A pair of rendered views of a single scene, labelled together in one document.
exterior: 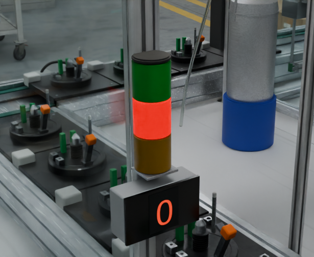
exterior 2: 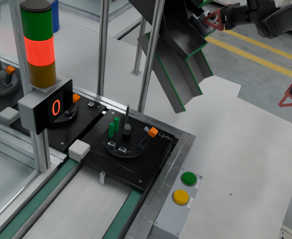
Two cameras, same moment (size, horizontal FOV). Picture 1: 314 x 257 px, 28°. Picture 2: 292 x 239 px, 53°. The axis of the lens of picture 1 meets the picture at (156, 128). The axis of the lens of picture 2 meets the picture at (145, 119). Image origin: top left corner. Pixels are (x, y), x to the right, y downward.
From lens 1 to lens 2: 0.31 m
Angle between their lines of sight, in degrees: 38
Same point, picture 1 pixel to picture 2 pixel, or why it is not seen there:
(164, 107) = (51, 42)
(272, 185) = (68, 54)
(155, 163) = (48, 80)
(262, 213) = (69, 72)
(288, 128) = (63, 17)
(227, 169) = not seen: hidden behind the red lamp
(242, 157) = not seen: hidden behind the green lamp
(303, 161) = (104, 49)
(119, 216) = (29, 118)
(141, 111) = (35, 48)
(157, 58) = (42, 7)
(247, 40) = not seen: outside the picture
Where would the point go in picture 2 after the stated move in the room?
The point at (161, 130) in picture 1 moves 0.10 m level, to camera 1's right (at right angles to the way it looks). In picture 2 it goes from (51, 58) to (100, 50)
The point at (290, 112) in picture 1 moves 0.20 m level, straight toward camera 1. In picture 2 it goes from (61, 6) to (66, 21)
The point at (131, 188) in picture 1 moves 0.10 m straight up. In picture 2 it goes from (33, 98) to (27, 54)
